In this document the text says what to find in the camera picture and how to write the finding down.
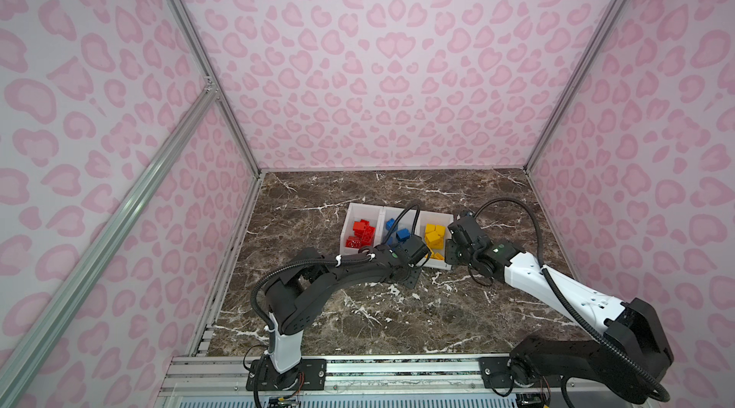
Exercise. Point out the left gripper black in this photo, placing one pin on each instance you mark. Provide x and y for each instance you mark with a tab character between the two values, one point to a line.
412	283

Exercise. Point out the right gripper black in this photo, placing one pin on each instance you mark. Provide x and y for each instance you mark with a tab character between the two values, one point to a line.
451	244

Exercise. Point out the long red lego brick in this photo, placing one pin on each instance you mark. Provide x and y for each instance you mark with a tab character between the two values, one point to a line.
363	234

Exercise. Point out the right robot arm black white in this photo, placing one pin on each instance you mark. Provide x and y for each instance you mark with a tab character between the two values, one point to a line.
627	349

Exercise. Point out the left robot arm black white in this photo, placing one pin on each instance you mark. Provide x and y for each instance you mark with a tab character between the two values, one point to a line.
291	298

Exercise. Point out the white three-compartment bin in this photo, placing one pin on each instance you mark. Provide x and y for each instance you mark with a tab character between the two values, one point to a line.
378	216

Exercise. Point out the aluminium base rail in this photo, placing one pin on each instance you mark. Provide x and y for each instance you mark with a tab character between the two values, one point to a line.
413	380

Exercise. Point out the aluminium frame strut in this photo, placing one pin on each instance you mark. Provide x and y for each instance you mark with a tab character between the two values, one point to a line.
34	348

